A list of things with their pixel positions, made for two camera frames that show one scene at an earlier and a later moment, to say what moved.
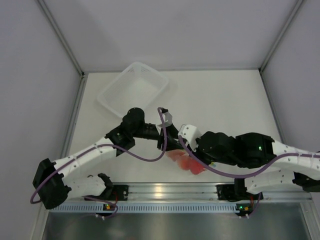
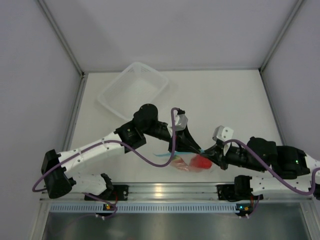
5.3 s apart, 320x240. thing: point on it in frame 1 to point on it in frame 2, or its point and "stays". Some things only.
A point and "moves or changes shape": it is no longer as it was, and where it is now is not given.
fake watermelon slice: x=174 y=154 moves or changes shape
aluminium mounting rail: x=199 y=191 stays
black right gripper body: x=204 y=156 to x=235 y=156
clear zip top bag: x=186 y=162 moves or changes shape
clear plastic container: x=137 y=86 stays
